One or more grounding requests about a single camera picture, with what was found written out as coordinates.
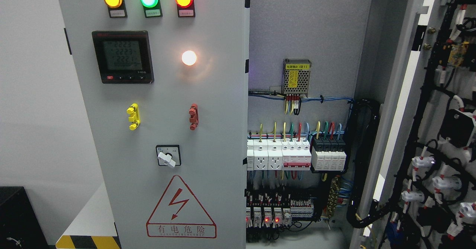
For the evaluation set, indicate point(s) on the grey cabinet door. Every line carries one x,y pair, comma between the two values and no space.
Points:
212,155
428,197

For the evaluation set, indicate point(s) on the white socket and breaker row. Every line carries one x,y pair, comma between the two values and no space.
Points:
269,154

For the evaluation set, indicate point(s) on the perforated metal power supply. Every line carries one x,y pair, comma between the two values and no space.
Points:
296,76

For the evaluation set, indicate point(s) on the white glowing lamp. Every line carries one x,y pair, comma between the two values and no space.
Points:
189,58

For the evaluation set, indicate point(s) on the lower relay terminal row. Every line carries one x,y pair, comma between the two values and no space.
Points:
273,208

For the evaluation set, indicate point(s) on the black surge protector block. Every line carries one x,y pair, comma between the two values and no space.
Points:
328,155

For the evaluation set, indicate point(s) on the red electric hazard sticker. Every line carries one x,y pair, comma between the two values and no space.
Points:
180,214

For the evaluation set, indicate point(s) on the brass terminal bar right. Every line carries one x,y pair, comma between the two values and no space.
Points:
333,197

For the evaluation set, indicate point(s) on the black digital power meter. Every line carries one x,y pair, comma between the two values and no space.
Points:
123,56

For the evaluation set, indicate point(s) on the black box on floor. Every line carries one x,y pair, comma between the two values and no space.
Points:
19,227

